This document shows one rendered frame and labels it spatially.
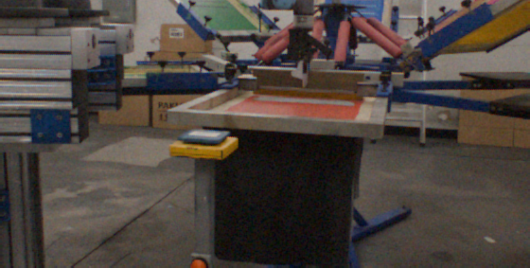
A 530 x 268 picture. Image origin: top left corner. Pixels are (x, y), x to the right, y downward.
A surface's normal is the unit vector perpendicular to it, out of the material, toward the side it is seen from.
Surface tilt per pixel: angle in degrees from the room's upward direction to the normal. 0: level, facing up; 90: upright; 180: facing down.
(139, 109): 90
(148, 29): 90
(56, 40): 90
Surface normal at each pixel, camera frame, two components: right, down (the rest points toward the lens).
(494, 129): -0.22, -0.09
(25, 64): 0.07, 0.18
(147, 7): -0.23, 0.17
